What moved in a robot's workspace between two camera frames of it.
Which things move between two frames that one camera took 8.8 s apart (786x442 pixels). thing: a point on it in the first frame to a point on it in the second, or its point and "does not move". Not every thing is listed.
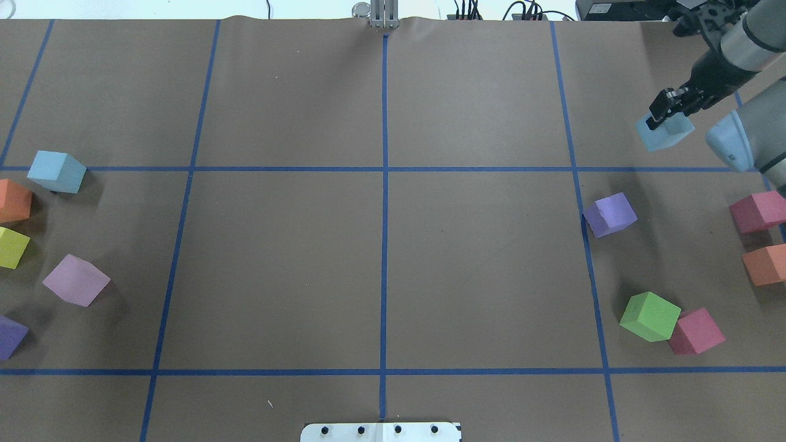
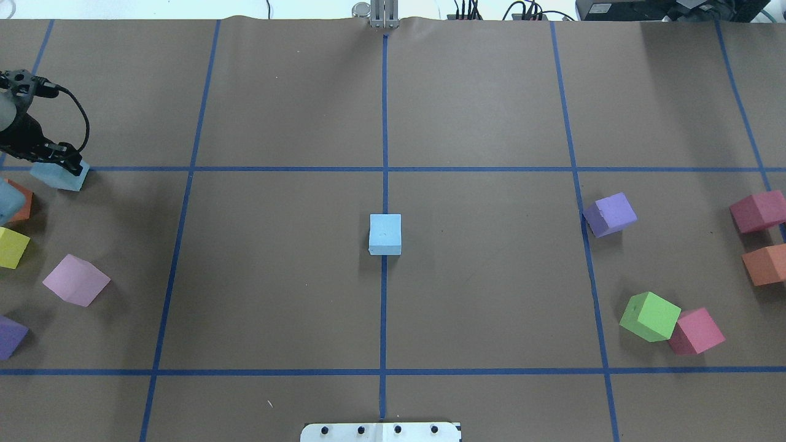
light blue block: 57,172 does not move
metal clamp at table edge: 382,14 does not move
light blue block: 669,134 to 385,234
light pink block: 77,280 does not move
